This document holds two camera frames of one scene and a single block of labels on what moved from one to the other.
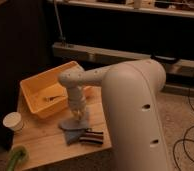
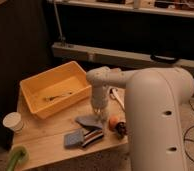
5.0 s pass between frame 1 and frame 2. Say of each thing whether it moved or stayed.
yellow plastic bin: stayed
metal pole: stayed
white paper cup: stayed
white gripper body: moved
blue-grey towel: moved
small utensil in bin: stayed
